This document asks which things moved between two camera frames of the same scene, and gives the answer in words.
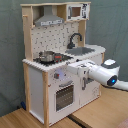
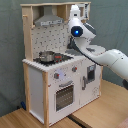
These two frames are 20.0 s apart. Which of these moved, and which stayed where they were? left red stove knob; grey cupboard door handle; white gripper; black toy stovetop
Moved: white gripper
Stayed: grey cupboard door handle; black toy stovetop; left red stove knob
